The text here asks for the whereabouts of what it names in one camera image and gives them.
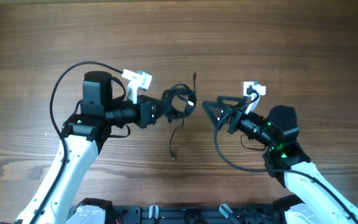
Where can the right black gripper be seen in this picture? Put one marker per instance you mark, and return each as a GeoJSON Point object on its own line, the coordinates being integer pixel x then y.
{"type": "Point", "coordinates": [234, 119]}

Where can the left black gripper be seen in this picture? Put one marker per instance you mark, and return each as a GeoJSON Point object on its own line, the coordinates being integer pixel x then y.
{"type": "Point", "coordinates": [145, 114]}

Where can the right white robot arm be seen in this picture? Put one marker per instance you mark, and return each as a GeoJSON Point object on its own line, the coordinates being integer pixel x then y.
{"type": "Point", "coordinates": [313, 199]}

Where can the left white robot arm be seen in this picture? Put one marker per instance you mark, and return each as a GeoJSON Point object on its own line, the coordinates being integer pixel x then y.
{"type": "Point", "coordinates": [83, 136]}

